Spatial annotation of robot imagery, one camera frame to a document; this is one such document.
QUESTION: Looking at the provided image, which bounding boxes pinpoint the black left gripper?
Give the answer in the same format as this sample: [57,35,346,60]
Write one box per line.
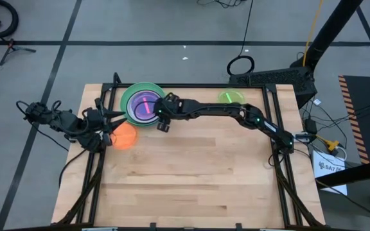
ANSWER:
[84,98,128,137]

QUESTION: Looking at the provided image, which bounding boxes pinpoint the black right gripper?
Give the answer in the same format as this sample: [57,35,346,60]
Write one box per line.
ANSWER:
[154,92,186,133]

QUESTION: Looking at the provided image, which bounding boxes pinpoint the large green plastic plate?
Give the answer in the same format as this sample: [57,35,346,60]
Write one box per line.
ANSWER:
[119,81,166,127]

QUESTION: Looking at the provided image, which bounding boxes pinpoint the pink translucent plastic plate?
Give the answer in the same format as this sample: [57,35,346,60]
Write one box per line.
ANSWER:
[132,92,160,121]

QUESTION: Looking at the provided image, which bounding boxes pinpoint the yellow-green translucent plastic plate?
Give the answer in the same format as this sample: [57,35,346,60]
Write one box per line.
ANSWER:
[217,89,247,105]

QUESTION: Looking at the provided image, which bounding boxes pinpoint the black perforated computer case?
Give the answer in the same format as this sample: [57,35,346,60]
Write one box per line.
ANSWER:
[229,66,318,109]

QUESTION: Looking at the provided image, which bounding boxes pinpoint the small black floor tripod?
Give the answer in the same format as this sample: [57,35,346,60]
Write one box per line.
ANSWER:
[0,38,37,67]

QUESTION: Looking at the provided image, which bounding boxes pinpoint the white printed paper sign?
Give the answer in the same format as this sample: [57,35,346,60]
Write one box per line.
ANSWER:
[312,150,348,196]

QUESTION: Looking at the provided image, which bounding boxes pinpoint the black slanted pole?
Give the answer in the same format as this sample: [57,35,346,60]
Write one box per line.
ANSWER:
[292,0,365,71]

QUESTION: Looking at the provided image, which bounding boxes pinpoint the hazard-striped black platform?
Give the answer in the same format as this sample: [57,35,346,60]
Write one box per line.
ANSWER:
[337,75,370,163]

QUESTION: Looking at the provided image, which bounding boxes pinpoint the black horizontal beam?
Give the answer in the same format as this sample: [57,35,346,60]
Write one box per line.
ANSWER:
[315,156,370,189]

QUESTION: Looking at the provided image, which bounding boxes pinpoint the black aluminium table frame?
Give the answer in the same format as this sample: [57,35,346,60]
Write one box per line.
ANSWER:
[55,73,326,229]

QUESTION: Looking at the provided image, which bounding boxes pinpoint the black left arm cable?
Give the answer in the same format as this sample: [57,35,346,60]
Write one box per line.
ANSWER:
[58,148,88,190]

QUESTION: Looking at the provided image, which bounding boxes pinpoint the black coiled floor cable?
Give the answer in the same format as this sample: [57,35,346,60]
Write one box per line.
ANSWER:
[225,0,256,76]

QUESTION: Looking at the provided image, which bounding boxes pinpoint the yellow floor cable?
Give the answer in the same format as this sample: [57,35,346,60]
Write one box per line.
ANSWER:
[301,0,324,67]

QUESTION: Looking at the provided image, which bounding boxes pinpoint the yellow cable connector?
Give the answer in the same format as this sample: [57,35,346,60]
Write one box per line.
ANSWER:
[315,134,340,151]

